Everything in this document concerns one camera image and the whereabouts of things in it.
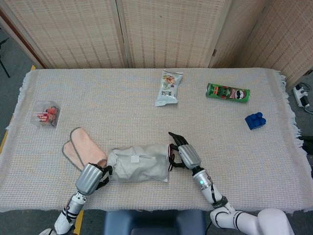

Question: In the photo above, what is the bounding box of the blue toy block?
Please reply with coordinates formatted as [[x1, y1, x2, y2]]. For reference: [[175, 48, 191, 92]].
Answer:
[[245, 111, 267, 131]]

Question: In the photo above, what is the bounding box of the green Pringles can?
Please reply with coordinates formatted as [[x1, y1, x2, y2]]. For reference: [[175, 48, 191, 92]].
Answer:
[[205, 82, 251, 104]]

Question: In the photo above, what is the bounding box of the small red candy bag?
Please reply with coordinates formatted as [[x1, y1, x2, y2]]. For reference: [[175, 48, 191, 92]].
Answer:
[[31, 100, 61, 130]]

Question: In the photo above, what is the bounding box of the grey garment with striped cuffs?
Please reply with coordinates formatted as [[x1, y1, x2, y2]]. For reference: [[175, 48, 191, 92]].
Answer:
[[107, 144, 178, 182]]

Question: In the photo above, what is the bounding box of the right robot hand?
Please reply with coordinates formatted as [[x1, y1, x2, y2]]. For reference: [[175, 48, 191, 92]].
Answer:
[[167, 131, 202, 170]]

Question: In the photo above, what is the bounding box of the pink towel with grey edge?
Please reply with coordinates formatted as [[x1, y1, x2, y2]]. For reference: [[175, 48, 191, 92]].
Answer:
[[62, 126, 108, 172]]

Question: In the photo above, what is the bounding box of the white power strip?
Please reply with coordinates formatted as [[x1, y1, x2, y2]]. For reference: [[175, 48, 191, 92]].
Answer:
[[293, 83, 311, 108]]

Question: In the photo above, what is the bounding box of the woven fringed tablecloth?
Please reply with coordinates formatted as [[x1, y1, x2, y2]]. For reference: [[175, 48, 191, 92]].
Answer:
[[0, 68, 308, 213]]

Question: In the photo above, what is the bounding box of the black chair leg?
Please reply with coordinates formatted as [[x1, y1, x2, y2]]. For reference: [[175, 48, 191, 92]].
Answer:
[[0, 28, 11, 79]]

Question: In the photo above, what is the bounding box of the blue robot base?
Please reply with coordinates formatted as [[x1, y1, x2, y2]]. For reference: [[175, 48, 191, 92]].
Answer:
[[104, 210, 207, 235]]

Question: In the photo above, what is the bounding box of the white snack packet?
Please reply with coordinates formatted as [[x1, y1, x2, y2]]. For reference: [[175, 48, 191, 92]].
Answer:
[[155, 69, 184, 107]]

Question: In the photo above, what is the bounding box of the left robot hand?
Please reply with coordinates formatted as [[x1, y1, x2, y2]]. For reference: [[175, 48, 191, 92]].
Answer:
[[74, 163, 113, 197]]

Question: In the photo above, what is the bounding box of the woven folding screen panel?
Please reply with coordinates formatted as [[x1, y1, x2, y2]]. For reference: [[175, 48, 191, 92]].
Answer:
[[209, 0, 272, 69], [0, 0, 130, 70], [116, 0, 234, 69], [238, 0, 313, 93]]

